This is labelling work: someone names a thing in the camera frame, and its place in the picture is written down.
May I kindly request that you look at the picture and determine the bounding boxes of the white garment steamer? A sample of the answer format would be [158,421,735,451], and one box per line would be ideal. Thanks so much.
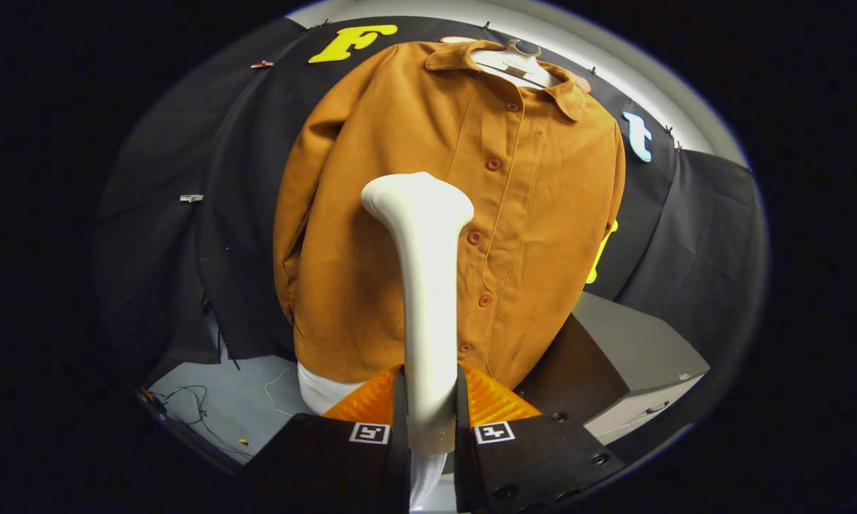
[360,171,475,512]

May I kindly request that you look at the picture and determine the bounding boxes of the orange button-up shirt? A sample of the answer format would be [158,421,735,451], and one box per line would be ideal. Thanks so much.
[273,39,627,390]

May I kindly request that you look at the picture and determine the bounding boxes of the black backdrop cloth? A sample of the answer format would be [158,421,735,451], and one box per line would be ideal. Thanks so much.
[93,16,769,400]

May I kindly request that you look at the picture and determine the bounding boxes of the thin black floor cable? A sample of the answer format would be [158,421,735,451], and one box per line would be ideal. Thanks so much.
[150,384,256,459]

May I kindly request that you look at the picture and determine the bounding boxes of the grey box cabinet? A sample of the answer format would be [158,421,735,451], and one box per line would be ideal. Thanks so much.
[517,291,711,447]

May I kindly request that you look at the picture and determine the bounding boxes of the white mannequin torso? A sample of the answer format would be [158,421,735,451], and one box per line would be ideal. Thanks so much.
[298,39,562,416]

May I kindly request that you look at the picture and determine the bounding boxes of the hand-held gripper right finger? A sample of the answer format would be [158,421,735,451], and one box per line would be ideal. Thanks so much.
[455,364,625,514]

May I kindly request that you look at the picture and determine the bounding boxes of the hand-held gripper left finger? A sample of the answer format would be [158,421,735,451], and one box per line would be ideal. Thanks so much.
[246,364,410,514]

